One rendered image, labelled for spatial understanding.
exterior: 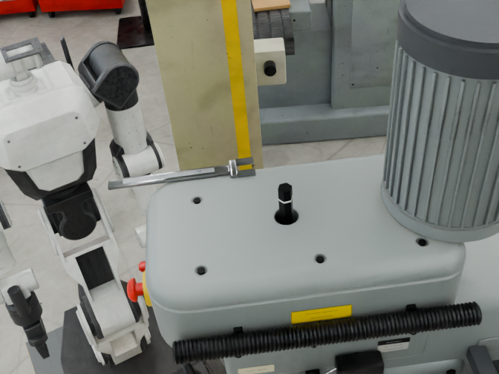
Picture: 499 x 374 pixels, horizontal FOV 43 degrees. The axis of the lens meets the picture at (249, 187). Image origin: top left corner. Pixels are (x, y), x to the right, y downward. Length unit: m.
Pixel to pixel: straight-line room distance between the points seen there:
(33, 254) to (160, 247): 2.81
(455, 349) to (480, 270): 0.15
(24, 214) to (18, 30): 2.37
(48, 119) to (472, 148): 1.02
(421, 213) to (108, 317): 1.24
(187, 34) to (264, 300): 1.94
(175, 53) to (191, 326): 1.96
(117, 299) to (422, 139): 1.29
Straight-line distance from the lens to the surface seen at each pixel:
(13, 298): 1.89
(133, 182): 1.05
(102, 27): 5.69
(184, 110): 2.94
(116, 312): 1.96
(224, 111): 2.95
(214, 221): 0.97
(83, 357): 2.50
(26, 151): 1.59
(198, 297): 0.89
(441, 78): 0.78
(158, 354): 2.43
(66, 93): 1.57
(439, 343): 1.13
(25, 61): 1.54
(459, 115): 0.80
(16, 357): 3.33
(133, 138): 1.73
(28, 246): 3.79
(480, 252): 1.12
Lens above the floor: 2.58
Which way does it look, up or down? 43 degrees down
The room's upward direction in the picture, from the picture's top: 6 degrees counter-clockwise
